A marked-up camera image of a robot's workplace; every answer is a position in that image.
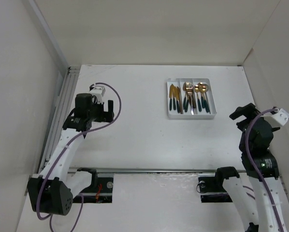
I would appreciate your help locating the rose gold fork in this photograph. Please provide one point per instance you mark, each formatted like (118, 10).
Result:
(192, 95)

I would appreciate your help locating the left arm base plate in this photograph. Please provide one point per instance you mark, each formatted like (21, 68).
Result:
(101, 191)

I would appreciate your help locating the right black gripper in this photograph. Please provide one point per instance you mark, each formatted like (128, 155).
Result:
(248, 110)

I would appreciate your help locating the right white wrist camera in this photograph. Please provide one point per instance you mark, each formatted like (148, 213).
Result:
(277, 119)

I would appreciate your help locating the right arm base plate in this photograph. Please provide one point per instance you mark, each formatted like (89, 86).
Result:
(210, 191)

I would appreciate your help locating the gold knife green handle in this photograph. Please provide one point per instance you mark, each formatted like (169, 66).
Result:
(178, 94)
(171, 104)
(174, 99)

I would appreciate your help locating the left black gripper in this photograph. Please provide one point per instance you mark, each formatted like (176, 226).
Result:
(105, 116)

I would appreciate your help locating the aluminium rail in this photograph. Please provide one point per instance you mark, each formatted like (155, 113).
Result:
(62, 105)

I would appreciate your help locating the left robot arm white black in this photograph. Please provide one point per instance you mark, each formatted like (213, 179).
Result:
(52, 191)

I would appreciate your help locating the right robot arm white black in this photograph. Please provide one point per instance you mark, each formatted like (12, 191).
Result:
(262, 212)

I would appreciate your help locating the rose gold knife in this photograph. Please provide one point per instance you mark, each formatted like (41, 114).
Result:
(181, 106)

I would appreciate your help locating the gold fork green handle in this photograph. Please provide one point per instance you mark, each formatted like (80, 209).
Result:
(189, 90)
(185, 101)
(188, 93)

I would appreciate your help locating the white cutlery tray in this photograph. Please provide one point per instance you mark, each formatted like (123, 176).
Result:
(187, 115)

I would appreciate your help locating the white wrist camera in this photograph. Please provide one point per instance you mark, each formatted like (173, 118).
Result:
(277, 119)
(97, 92)

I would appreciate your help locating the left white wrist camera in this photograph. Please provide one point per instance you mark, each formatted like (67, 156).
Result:
(97, 92)

